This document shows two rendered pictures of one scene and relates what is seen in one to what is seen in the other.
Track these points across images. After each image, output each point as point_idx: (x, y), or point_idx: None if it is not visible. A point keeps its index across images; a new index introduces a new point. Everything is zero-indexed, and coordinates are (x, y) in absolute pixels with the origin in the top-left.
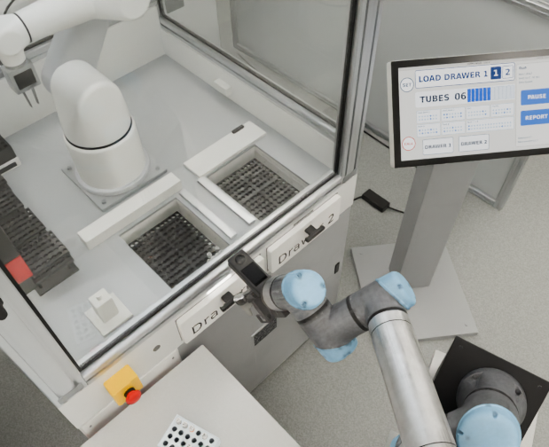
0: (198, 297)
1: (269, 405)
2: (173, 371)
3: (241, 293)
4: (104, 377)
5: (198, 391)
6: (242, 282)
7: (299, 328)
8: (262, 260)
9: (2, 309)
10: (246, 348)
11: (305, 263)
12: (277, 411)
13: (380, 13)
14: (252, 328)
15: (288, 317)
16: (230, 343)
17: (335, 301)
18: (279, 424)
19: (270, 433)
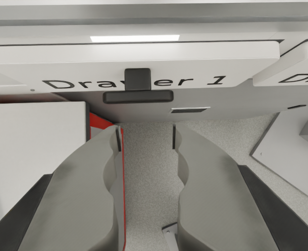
0: (49, 31)
1: (160, 135)
2: (23, 106)
3: (98, 185)
4: None
5: (30, 158)
6: (193, 71)
7: (216, 116)
8: (273, 60)
9: None
10: (161, 111)
11: (290, 93)
12: (161, 142)
13: None
14: (175, 105)
15: (216, 111)
16: (143, 105)
17: (257, 116)
18: (157, 150)
19: None
